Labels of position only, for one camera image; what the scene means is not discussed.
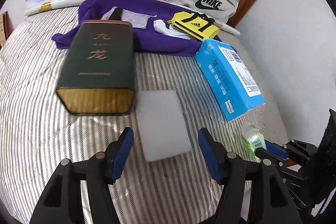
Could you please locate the white foam sponge block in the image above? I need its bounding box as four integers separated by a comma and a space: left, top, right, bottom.
135, 90, 192, 162

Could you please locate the yellow Adidas pouch bag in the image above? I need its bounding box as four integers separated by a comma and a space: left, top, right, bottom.
171, 11, 220, 42

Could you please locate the mint and white sock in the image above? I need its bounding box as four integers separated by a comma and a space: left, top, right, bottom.
153, 19, 191, 40

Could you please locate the black watch strap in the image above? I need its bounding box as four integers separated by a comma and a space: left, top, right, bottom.
109, 7, 124, 21

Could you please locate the green fruit snack packet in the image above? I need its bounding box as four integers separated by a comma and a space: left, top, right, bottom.
165, 20, 173, 28

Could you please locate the green tissue packet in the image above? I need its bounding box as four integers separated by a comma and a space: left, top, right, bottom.
241, 123, 266, 162

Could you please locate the blue tissue pack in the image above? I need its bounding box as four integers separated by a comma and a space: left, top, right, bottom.
194, 39, 265, 122

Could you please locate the dark green tea tin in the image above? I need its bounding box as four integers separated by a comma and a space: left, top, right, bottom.
56, 20, 135, 115

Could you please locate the striped quilted mattress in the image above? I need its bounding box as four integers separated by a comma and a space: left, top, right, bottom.
1, 7, 288, 223

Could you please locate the purple fleece cloth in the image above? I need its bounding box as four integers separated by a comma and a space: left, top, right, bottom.
51, 0, 201, 57

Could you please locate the rolled white paper poster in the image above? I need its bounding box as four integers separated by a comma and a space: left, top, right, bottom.
24, 0, 241, 36

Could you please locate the patterned gift box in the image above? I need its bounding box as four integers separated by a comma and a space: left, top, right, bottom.
0, 11, 10, 48

